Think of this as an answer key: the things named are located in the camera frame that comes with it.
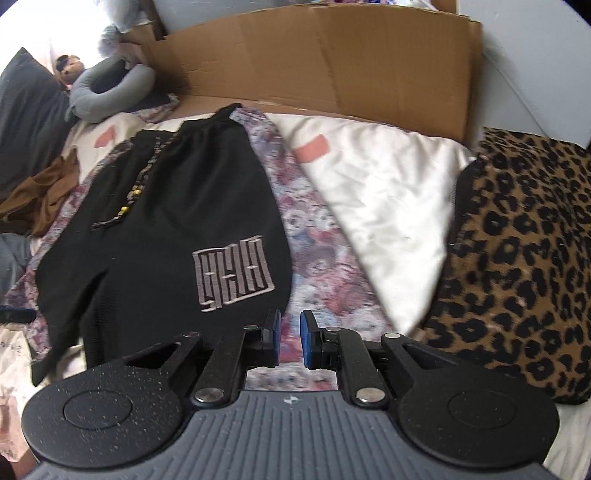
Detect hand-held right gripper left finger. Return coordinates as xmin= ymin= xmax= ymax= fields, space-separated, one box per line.
xmin=124 ymin=308 xmax=282 ymax=409

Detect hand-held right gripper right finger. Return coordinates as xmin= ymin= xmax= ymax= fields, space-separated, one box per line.
xmin=300 ymin=310 xmax=462 ymax=409

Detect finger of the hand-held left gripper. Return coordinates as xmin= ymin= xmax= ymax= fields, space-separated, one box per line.
xmin=0 ymin=307 xmax=37 ymax=324

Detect purple printed garment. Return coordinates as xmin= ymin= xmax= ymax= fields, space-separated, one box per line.
xmin=4 ymin=105 xmax=398 ymax=398

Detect black pants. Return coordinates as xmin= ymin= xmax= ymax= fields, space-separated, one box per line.
xmin=31 ymin=104 xmax=293 ymax=387

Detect blue-grey garment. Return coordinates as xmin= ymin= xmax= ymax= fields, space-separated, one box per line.
xmin=0 ymin=233 xmax=33 ymax=296

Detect brown garment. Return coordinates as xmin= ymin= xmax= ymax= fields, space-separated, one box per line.
xmin=0 ymin=152 xmax=83 ymax=236

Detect white printed bedsheet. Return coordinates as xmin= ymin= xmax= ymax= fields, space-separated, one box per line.
xmin=0 ymin=111 xmax=591 ymax=462

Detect dark grey pillow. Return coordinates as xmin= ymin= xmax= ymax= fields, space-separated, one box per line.
xmin=0 ymin=47 xmax=79 ymax=199

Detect grey neck pillow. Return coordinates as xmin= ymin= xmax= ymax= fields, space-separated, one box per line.
xmin=69 ymin=60 xmax=157 ymax=124

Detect leopard print cloth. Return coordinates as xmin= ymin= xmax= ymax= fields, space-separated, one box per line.
xmin=422 ymin=127 xmax=591 ymax=407

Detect small plush toy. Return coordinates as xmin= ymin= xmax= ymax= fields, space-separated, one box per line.
xmin=54 ymin=54 xmax=86 ymax=86

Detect cardboard box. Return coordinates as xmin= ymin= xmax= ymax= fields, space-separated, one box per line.
xmin=117 ymin=0 xmax=483 ymax=144

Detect grey fluffy plush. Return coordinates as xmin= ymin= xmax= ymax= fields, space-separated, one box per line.
xmin=97 ymin=0 xmax=155 ymax=65

